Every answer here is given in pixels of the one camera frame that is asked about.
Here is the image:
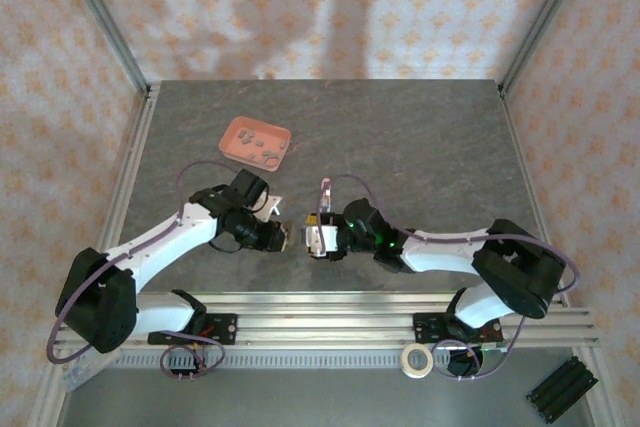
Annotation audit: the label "pink plastic tray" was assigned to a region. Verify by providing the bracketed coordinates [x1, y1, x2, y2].
[218, 115, 293, 174]

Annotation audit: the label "aluminium mounting rails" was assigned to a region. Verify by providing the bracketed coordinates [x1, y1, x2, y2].
[52, 291, 601, 351]

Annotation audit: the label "white tape roll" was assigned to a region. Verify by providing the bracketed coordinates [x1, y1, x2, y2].
[400, 344, 434, 379]

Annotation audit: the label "black extrusion piece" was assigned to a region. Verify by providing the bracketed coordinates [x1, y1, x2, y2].
[525, 355, 600, 422]

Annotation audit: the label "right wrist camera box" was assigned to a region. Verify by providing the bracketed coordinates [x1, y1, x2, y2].
[304, 223, 342, 259]

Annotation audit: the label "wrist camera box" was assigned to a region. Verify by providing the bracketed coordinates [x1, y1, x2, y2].
[252, 195, 282, 222]
[304, 223, 342, 259]

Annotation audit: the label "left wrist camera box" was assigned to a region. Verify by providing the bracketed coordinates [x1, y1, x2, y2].
[252, 195, 282, 222]

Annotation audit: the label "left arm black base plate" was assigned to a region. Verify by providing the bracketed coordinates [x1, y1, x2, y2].
[147, 313, 239, 347]

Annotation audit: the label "grey slotted cable duct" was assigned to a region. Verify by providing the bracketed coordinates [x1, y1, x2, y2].
[114, 350, 511, 371]

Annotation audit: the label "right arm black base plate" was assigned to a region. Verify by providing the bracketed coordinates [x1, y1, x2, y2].
[412, 311, 504, 346]

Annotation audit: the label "aluminium side rail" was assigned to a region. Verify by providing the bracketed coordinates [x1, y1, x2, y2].
[97, 84, 161, 261]
[498, 81, 572, 308]

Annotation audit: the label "aluminium frame post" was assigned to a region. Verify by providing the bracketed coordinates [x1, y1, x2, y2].
[52, 0, 152, 96]
[498, 0, 597, 97]

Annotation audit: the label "aluminium frame leg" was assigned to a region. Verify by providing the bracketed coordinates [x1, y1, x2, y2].
[584, 346, 624, 427]
[32, 349, 76, 427]

